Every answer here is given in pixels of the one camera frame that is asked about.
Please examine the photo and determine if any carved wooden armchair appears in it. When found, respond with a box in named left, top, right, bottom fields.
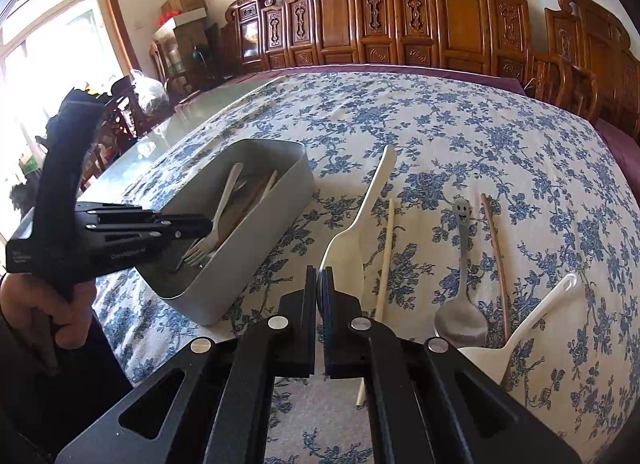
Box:
left=544, top=0, right=640, bottom=145

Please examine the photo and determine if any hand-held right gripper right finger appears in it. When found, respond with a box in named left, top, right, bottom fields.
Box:
left=320, top=265, right=583, bottom=464

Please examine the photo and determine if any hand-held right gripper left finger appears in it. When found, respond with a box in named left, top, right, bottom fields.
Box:
left=55, top=265, right=321, bottom=464

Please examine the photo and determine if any purple armchair cushion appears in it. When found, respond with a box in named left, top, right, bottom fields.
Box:
left=592, top=119, right=640, bottom=185

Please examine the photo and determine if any blue floral tablecloth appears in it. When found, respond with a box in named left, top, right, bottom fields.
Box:
left=92, top=71, right=640, bottom=464

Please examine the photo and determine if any purple sofa cushion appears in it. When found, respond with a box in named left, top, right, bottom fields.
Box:
left=240, top=64, right=529, bottom=95

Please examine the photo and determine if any person's left forearm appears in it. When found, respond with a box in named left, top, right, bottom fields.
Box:
left=0, top=314, right=134, bottom=464

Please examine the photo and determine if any white rice spoon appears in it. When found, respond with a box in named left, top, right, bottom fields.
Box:
left=457, top=273, right=580, bottom=386

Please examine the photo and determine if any brown chopstick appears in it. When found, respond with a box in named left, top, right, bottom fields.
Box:
left=479, top=193, right=512, bottom=340
left=220, top=176, right=274, bottom=245

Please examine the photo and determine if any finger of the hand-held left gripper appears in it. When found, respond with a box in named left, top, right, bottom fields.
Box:
left=86, top=225, right=211, bottom=245
left=75, top=201, right=214, bottom=231

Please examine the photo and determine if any carved wooden sofa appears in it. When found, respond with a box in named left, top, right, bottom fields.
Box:
left=220, top=0, right=601, bottom=119

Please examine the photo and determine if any grey metal tray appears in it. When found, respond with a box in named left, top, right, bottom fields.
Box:
left=135, top=139, right=316, bottom=327

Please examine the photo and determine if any clear plastic bag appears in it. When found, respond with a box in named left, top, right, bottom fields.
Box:
left=130, top=68, right=169, bottom=115

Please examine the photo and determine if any metal smiley spoon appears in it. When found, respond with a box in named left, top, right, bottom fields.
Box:
left=433, top=196, right=490, bottom=349

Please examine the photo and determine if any person's left hand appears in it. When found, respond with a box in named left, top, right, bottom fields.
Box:
left=0, top=271, right=97, bottom=378

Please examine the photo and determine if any white flat box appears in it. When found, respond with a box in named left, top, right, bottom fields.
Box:
left=152, top=8, right=209, bottom=40

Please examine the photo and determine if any stack of cardboard boxes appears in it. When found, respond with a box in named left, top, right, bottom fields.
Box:
left=165, top=24, right=222, bottom=75

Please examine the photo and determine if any cream plastic spoon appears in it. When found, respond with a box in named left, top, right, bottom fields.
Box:
left=317, top=145, right=399, bottom=317

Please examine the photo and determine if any cream chopstick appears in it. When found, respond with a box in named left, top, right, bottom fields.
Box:
left=257, top=170, right=280, bottom=197
left=356, top=198, right=401, bottom=408

